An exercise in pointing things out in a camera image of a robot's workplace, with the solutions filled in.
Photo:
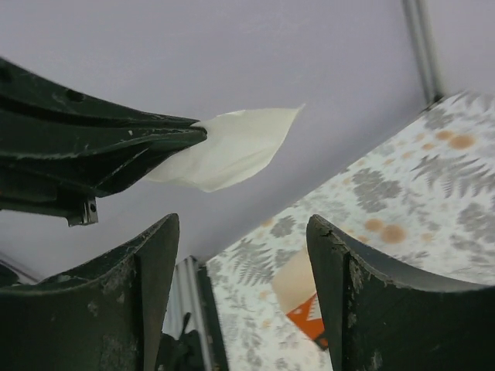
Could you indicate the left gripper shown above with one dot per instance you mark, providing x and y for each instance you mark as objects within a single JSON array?
[{"x": 104, "y": 155}]

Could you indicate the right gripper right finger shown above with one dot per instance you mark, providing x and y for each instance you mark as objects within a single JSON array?
[{"x": 382, "y": 314}]

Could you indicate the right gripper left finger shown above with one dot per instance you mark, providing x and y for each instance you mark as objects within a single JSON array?
[{"x": 106, "y": 314}]

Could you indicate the coffee filter paper box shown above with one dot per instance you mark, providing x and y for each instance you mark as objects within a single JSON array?
[{"x": 295, "y": 290}]

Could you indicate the beige paper coffee filter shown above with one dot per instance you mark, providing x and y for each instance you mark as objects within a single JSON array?
[{"x": 238, "y": 146}]

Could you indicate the floral patterned table mat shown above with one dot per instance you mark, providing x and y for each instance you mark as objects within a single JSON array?
[{"x": 424, "y": 197}]

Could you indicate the left aluminium corner post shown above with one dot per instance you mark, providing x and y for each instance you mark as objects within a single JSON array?
[{"x": 192, "y": 317}]

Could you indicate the aluminium corner post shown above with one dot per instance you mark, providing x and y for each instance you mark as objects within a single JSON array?
[
  {"x": 192, "y": 317},
  {"x": 421, "y": 37}
]

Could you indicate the right aluminium corner post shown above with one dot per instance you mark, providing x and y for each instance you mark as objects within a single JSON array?
[{"x": 421, "y": 37}]

